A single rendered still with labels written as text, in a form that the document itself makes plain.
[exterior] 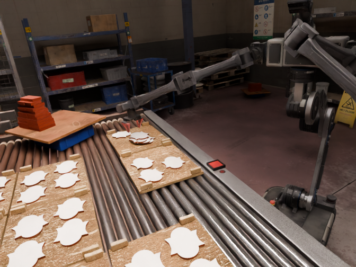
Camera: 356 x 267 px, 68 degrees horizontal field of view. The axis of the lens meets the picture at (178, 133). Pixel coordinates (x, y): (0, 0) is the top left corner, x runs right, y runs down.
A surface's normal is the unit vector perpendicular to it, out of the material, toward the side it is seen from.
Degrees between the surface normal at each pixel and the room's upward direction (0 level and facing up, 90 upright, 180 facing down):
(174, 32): 90
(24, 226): 0
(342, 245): 0
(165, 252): 0
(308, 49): 87
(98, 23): 88
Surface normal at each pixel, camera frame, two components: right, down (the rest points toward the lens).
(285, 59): -0.62, 0.35
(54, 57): 0.72, 0.13
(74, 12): 0.52, 0.30
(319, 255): -0.07, -0.92
